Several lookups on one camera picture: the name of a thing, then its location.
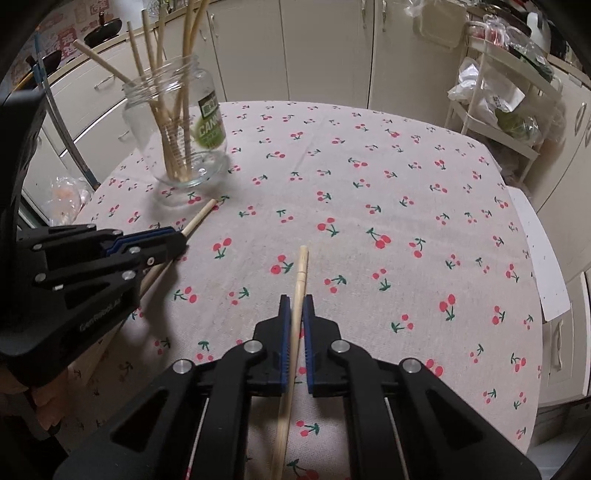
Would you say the person's left hand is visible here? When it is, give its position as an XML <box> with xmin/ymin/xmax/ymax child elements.
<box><xmin>1</xmin><ymin>367</ymin><xmax>70</xmax><ymax>432</ymax></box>

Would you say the black wok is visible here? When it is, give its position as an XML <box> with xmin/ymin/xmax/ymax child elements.
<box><xmin>83</xmin><ymin>12</ymin><xmax>122</xmax><ymax>48</ymax></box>

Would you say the plastic bag with orange items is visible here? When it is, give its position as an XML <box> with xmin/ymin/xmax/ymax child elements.
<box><xmin>46</xmin><ymin>176</ymin><xmax>94</xmax><ymax>226</ymax></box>

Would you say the hanging trash bag bin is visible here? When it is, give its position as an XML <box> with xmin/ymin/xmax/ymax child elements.
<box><xmin>405</xmin><ymin>0</ymin><xmax>469</xmax><ymax>50</ymax></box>

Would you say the cherry print tablecloth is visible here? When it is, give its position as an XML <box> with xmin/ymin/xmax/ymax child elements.
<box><xmin>59</xmin><ymin>102</ymin><xmax>542</xmax><ymax>451</ymax></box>

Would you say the white step stool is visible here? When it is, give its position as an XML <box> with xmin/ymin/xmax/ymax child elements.
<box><xmin>508</xmin><ymin>187</ymin><xmax>570</xmax><ymax>322</ymax></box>

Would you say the clear glass jar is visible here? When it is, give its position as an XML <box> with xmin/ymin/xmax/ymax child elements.
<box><xmin>123</xmin><ymin>54</ymin><xmax>226</xmax><ymax>187</ymax></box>

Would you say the white rolling cart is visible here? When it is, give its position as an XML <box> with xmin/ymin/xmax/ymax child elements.
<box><xmin>445</xmin><ymin>15</ymin><xmax>565</xmax><ymax>181</ymax></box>

